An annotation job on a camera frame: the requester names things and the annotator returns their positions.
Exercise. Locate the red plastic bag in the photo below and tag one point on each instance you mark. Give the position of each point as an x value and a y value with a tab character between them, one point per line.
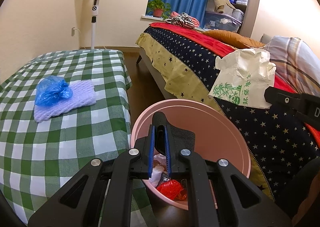
173	190

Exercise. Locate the clear storage box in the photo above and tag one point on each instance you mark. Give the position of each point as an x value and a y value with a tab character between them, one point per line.
213	20

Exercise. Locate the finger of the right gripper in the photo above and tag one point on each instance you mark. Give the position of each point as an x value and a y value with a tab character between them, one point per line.
283	99

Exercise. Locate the white bag green print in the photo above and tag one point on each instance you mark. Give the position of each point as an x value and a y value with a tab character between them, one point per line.
244	77

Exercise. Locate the potted green plant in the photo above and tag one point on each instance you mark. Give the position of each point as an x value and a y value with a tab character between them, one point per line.
159	9

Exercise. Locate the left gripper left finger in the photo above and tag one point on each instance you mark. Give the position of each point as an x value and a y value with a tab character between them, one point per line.
100	193

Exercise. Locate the lilac foam net sheet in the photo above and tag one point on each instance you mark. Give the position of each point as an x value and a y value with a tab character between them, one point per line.
83	95

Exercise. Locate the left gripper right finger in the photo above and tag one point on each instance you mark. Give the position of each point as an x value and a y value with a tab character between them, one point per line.
219	194

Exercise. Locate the navy star bedsheet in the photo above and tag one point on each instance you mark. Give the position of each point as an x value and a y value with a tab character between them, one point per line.
273	172

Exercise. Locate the beige jacket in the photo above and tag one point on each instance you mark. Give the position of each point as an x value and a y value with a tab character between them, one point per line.
223	6

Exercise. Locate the blue plastic bag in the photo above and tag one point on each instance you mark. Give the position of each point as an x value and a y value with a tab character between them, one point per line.
52	90

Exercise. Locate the black mesh cloth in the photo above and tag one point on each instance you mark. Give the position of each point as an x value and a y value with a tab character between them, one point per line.
166	132

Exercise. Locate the right hand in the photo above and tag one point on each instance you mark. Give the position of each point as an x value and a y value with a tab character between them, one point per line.
304	207

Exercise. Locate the orange brown pillow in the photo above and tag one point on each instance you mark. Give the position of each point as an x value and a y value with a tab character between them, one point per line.
233	39

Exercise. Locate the white paper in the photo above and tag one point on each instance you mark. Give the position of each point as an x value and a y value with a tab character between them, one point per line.
159	167

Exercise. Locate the plaid grey pillow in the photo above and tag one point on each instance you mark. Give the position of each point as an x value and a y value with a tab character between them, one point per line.
296	63

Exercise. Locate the pink plastic basin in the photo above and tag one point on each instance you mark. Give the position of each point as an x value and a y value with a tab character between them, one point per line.
216	137

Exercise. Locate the zebra striped cloth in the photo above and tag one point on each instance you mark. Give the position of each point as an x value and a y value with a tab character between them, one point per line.
181	20

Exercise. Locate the pink folded clothes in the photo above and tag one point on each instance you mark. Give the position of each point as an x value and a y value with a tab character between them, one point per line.
195	21

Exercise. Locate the wall power plug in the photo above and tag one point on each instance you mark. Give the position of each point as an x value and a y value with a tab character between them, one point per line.
74	30

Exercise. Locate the green checkered tablecloth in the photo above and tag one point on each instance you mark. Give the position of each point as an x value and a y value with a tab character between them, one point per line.
38	158

